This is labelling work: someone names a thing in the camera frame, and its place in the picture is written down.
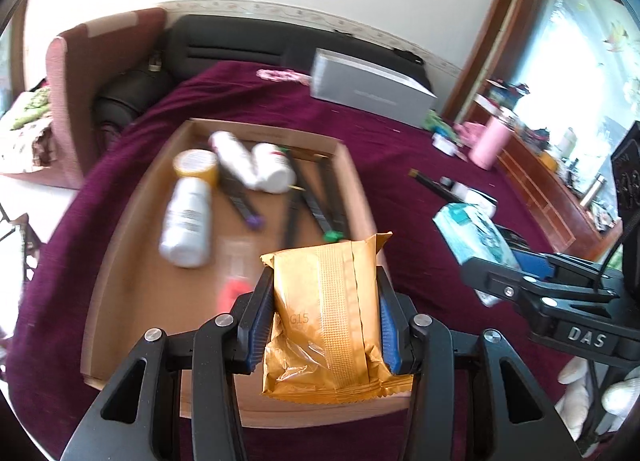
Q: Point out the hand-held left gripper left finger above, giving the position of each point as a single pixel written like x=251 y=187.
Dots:
x=257 y=331

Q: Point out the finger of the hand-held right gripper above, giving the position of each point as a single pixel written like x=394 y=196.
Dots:
x=537 y=263
x=495 y=281

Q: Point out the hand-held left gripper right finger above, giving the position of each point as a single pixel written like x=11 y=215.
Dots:
x=392 y=336

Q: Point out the red white tube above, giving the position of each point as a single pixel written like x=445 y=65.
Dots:
x=232 y=291

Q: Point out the white teal tissue pack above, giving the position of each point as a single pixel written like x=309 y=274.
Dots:
x=475 y=231

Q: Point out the yellow snack packet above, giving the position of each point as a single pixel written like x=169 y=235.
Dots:
x=325 y=316

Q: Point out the brown cardboard tray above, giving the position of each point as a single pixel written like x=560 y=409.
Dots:
x=150 y=316

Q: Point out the purple cap black marker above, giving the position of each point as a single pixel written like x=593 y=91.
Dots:
x=245 y=206

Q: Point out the large white bottle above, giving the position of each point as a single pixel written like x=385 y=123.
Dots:
x=185 y=226

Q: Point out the green cap black marker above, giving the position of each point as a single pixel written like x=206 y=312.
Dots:
x=320 y=211

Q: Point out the small white bottle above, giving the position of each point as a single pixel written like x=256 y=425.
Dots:
x=272 y=168

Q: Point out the medium white bottle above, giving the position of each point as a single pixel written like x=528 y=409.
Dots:
x=232 y=156

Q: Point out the round jar with white lid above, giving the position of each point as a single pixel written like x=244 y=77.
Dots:
x=195 y=163

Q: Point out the person's right hand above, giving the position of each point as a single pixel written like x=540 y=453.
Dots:
x=575 y=391

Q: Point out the wooden cabinet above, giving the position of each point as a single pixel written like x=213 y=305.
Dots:
x=540 y=196

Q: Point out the steel thermos flask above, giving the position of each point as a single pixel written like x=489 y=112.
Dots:
x=594 y=188

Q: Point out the olive cap black marker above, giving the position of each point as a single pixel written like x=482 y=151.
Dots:
x=425 y=180

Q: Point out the pink thermos bottle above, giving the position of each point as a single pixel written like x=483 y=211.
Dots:
x=490 y=146

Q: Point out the maroon velvet cloth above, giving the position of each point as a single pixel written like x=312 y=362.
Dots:
x=400 y=181

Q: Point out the white power adapter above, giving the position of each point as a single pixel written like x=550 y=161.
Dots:
x=442 y=143

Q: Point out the pink plush toy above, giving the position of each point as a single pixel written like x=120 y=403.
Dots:
x=467 y=133

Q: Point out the blue plastic item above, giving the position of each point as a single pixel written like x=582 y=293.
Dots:
x=441 y=132

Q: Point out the colourful cardboard box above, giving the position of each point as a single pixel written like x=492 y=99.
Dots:
x=500 y=96

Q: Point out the green cloth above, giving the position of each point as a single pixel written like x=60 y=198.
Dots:
x=432 y=120

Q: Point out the grey cardboard shoe box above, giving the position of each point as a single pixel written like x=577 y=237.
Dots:
x=370 y=91

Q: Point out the black metal stand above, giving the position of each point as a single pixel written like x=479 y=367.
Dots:
x=22 y=228

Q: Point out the pink patterned cloth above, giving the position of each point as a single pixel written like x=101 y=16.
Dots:
x=282 y=75

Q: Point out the black leather handbag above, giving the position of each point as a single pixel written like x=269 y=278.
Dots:
x=125 y=96

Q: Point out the maroon upholstered armchair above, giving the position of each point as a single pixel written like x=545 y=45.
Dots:
x=80 y=91

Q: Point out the floral patterned cloth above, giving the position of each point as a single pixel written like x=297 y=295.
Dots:
x=30 y=131

